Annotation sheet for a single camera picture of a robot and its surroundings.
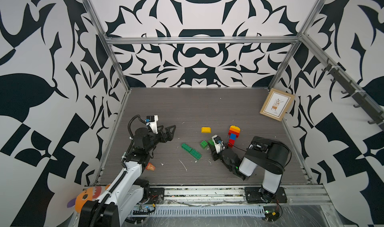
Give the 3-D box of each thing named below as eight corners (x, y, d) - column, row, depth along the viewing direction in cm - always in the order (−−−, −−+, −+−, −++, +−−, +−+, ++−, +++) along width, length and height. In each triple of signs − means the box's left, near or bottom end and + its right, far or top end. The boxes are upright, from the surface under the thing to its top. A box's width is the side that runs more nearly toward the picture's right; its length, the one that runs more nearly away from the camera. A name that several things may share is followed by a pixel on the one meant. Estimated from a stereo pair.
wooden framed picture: (260, 113, 107) (268, 99, 96) (263, 102, 114) (271, 87, 102) (280, 121, 103) (292, 107, 91) (283, 109, 110) (294, 95, 98)
